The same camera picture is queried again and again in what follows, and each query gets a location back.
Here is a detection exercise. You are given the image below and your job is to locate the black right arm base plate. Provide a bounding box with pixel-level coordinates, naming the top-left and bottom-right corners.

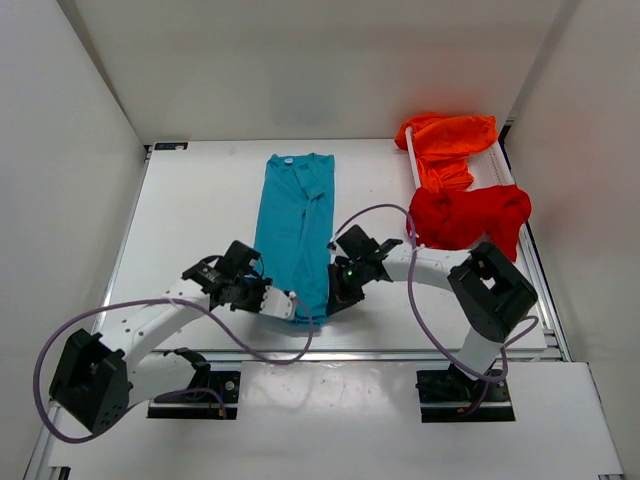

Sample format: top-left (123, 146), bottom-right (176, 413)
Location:
top-left (415, 368), bottom-right (516, 424)

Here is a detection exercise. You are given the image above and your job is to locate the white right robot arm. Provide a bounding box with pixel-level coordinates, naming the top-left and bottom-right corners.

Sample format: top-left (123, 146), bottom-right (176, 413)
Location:
top-left (326, 225), bottom-right (538, 383)

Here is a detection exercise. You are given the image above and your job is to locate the red t shirt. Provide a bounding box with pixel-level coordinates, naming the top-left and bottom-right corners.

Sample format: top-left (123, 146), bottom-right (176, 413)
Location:
top-left (407, 185), bottom-right (532, 261)

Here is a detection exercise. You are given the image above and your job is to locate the teal t shirt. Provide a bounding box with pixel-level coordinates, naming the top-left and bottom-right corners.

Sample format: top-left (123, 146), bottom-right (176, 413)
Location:
top-left (254, 153), bottom-right (335, 326)

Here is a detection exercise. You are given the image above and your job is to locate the dark label sticker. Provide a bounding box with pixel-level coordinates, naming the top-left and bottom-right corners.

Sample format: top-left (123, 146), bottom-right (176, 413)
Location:
top-left (153, 142), bottom-right (188, 151)

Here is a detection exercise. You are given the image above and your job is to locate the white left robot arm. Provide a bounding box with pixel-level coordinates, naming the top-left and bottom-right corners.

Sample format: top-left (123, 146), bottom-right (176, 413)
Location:
top-left (49, 241), bottom-right (294, 436)

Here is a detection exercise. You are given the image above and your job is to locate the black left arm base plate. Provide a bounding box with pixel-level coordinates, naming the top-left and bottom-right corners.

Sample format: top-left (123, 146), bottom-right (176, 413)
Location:
top-left (147, 365), bottom-right (241, 421)

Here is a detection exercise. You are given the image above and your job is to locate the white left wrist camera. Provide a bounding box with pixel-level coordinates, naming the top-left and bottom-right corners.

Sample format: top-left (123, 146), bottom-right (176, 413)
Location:
top-left (259, 285), bottom-right (298, 321)

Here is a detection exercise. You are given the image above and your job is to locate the orange t shirt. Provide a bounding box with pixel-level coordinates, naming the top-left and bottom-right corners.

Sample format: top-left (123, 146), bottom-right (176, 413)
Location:
top-left (394, 112), bottom-right (498, 193)

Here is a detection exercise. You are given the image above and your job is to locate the white wire rack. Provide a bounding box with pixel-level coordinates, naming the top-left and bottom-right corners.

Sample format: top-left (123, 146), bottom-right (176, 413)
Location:
top-left (405, 125), bottom-right (531, 251)

